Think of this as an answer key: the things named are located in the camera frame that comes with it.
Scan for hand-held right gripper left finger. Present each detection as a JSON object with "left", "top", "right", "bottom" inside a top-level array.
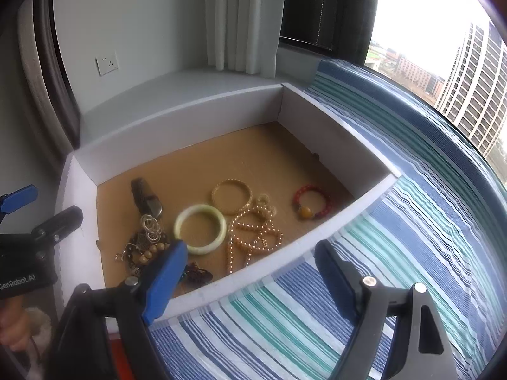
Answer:
[{"left": 47, "top": 239, "right": 189, "bottom": 380}]

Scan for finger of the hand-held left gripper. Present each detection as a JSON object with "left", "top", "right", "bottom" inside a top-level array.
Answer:
[
  {"left": 29, "top": 206, "right": 85, "bottom": 254},
  {"left": 0, "top": 185, "right": 39, "bottom": 222}
]

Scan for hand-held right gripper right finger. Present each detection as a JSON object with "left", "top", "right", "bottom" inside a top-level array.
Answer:
[{"left": 314, "top": 239, "right": 462, "bottom": 380}]

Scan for wooden bead bracelet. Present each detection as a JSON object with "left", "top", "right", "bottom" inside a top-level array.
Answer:
[{"left": 135, "top": 241, "right": 171, "bottom": 266}]

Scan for silver hoop earrings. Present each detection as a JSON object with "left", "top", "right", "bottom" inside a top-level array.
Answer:
[{"left": 139, "top": 214, "right": 162, "bottom": 242}]

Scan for gold bead necklace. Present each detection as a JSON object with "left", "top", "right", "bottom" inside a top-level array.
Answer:
[{"left": 225, "top": 200, "right": 284, "bottom": 276}]

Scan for dark wrist watch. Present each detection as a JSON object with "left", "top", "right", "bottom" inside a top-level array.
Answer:
[{"left": 131, "top": 178, "right": 165, "bottom": 219}]

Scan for red bead bracelet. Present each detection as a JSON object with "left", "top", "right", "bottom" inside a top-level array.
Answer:
[{"left": 292, "top": 184, "right": 332, "bottom": 221}]

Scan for pale jade bangle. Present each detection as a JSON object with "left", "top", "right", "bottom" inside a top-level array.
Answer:
[{"left": 173, "top": 204, "right": 228, "bottom": 255}]

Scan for gold bangle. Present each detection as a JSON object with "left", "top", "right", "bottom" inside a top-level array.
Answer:
[{"left": 211, "top": 179, "right": 253, "bottom": 216}]

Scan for gold chain pendant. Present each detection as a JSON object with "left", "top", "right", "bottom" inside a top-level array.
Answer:
[{"left": 253, "top": 194, "right": 278, "bottom": 220}]

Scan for white cardboard box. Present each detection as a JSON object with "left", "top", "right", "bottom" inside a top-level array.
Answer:
[{"left": 53, "top": 82, "right": 401, "bottom": 323}]

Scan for person's left hand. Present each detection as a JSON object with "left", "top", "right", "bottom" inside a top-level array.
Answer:
[{"left": 0, "top": 297, "right": 32, "bottom": 349}]

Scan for blue green striped sheet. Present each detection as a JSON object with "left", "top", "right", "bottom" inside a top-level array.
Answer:
[{"left": 151, "top": 59, "right": 507, "bottom": 380}]

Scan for low brown building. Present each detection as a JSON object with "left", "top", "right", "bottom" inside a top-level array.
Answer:
[{"left": 396, "top": 56, "right": 444, "bottom": 96}]

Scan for tall tower building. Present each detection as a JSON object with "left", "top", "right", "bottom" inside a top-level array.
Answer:
[{"left": 435, "top": 22, "right": 507, "bottom": 155}]

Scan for white curtain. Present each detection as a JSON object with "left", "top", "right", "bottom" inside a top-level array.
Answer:
[{"left": 206, "top": 0, "right": 288, "bottom": 80}]

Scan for window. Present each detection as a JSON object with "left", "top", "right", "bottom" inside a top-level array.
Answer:
[{"left": 279, "top": 0, "right": 507, "bottom": 159}]

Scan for white wall socket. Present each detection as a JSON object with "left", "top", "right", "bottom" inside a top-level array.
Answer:
[{"left": 95, "top": 51, "right": 119, "bottom": 77}]

